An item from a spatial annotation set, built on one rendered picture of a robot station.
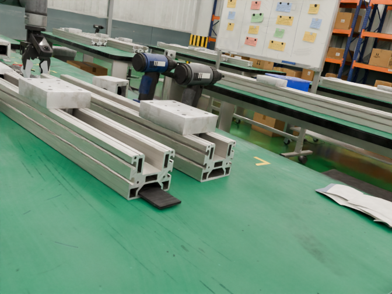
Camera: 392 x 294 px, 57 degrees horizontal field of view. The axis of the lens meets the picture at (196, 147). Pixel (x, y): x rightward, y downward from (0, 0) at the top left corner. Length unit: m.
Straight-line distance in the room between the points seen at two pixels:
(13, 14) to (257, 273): 12.23
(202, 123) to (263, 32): 3.32
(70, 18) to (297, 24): 10.04
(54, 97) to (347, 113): 1.58
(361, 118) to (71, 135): 1.59
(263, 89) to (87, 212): 1.90
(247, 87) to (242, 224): 1.88
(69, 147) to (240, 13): 3.73
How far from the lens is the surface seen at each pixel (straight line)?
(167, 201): 0.65
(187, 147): 0.80
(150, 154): 0.71
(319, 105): 2.16
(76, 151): 0.79
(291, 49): 3.86
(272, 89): 2.34
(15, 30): 12.59
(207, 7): 9.30
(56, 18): 12.91
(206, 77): 1.06
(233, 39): 4.41
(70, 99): 0.91
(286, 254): 0.60
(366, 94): 4.06
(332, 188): 0.90
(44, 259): 0.51
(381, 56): 10.85
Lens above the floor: 1.07
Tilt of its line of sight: 17 degrees down
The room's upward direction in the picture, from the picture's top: 10 degrees clockwise
